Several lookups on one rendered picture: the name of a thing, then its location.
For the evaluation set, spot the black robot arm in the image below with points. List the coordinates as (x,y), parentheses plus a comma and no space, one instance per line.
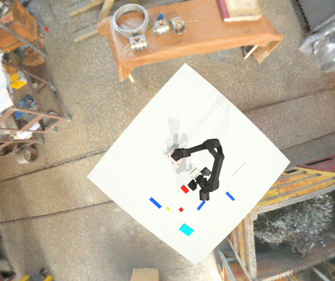
(212,184)

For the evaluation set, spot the cyan flat plate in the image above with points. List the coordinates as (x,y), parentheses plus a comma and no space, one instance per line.
(186,229)

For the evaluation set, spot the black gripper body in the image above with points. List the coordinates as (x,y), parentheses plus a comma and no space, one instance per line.
(193,185)

